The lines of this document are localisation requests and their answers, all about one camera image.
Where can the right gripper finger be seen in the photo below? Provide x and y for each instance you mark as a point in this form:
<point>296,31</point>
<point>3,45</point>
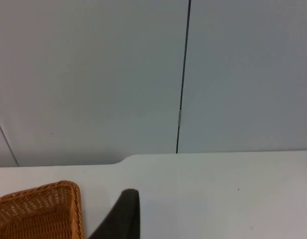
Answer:
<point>121,219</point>

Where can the pale brown wicker basket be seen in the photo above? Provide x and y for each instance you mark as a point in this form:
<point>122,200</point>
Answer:
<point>36,211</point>

